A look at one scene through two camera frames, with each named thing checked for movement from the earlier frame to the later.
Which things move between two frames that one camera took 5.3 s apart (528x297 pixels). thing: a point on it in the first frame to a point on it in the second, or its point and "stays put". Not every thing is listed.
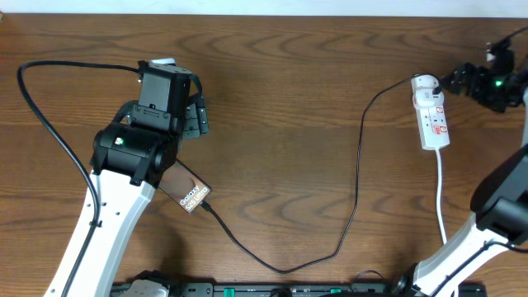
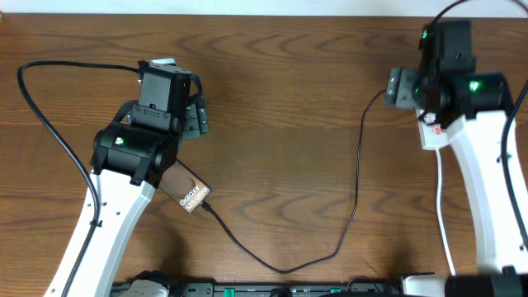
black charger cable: (207, 207) stays put
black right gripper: (478, 73) to (401, 85)
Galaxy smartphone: (184, 186) stays put
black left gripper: (198, 119) stays put
